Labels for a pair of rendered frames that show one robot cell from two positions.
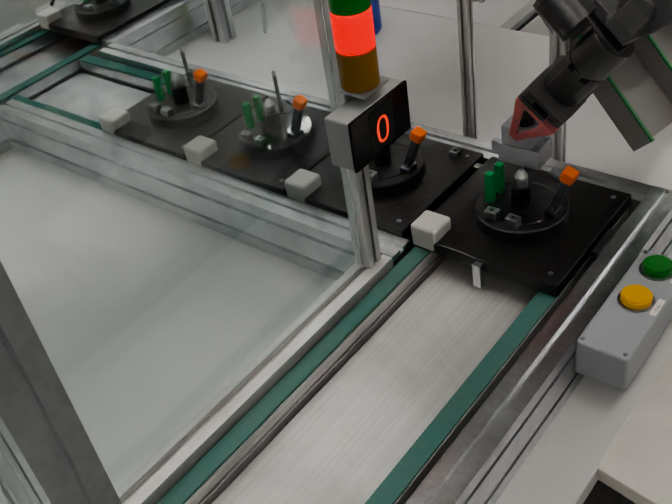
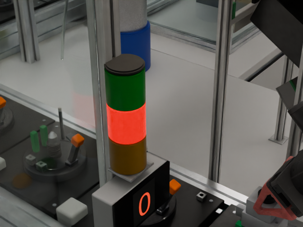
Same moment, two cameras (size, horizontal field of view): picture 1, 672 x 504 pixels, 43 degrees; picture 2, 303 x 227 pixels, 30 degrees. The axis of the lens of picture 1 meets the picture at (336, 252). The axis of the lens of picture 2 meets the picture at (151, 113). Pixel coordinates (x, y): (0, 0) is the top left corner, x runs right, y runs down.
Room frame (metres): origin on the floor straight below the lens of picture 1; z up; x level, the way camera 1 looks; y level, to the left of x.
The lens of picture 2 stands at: (0.35, -0.03, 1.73)
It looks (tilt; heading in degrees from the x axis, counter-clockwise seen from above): 33 degrees down; 354
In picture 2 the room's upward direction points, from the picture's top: 1 degrees counter-clockwise
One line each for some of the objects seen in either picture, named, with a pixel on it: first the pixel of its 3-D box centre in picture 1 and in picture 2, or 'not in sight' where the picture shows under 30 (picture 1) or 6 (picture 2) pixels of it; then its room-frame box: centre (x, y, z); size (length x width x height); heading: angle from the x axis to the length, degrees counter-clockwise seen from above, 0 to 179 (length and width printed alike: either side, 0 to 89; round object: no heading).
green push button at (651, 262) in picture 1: (657, 268); not in sight; (0.85, -0.43, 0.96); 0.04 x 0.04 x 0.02
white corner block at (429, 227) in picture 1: (430, 230); not in sight; (1.01, -0.15, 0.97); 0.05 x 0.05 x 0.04; 46
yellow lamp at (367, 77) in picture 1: (358, 65); (127, 149); (0.96, -0.07, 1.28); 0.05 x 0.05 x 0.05
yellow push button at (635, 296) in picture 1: (636, 299); not in sight; (0.80, -0.38, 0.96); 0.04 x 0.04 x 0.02
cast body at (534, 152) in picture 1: (518, 135); (260, 207); (1.02, -0.28, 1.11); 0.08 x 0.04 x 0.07; 46
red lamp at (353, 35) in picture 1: (353, 27); (126, 118); (0.96, -0.07, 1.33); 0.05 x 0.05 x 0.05
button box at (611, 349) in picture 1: (634, 316); not in sight; (0.80, -0.38, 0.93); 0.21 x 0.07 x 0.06; 136
